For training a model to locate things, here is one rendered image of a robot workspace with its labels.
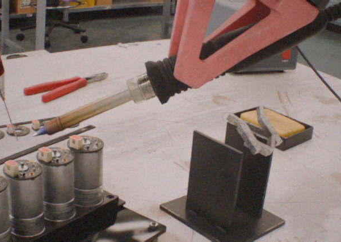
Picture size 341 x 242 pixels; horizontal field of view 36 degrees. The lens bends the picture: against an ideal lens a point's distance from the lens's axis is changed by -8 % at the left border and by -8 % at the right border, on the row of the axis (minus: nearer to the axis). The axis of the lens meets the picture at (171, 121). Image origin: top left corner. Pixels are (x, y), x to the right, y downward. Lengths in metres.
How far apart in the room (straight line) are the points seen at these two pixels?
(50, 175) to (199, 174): 0.11
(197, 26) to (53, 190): 0.14
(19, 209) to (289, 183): 0.24
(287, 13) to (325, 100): 0.45
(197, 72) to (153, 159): 0.21
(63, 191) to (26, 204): 0.03
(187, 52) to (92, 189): 0.13
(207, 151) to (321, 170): 0.16
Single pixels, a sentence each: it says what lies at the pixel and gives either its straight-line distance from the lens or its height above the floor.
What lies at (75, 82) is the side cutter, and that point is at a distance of 0.65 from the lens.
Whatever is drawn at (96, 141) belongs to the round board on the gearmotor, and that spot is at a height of 0.81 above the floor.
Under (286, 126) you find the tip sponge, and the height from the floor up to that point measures 0.76.
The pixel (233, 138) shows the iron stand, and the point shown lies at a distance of 0.40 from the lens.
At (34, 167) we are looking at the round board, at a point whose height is 0.81.
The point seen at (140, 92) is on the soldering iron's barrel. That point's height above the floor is 0.87.
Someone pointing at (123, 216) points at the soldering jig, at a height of 0.76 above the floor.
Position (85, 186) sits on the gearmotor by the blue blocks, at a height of 0.79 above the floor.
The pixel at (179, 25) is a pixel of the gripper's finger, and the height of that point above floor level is 0.90.
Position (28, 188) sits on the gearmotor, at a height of 0.81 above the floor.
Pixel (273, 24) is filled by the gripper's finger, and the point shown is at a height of 0.91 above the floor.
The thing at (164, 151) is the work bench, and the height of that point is 0.75.
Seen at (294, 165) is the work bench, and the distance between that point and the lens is 0.51.
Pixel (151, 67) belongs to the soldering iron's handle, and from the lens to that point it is 0.29.
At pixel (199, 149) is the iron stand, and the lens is 0.38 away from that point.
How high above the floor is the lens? 0.96
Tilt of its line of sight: 21 degrees down
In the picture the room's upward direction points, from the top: 5 degrees clockwise
